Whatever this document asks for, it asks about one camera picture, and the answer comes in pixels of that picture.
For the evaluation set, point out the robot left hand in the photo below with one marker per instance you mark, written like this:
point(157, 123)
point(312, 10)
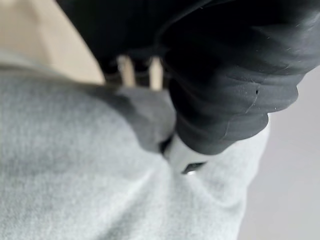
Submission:
point(215, 75)

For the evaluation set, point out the light grey fabric cushion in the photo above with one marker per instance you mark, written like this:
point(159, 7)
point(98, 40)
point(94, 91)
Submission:
point(82, 160)

